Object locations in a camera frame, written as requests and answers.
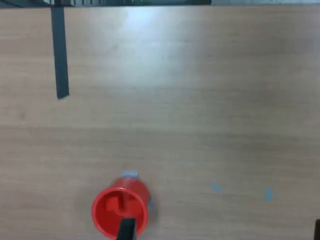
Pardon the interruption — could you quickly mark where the red cube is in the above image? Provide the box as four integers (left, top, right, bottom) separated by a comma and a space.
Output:
104, 196, 120, 211
120, 192, 136, 211

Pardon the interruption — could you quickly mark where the red plastic cup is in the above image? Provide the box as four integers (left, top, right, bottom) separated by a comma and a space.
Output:
91, 176, 151, 240

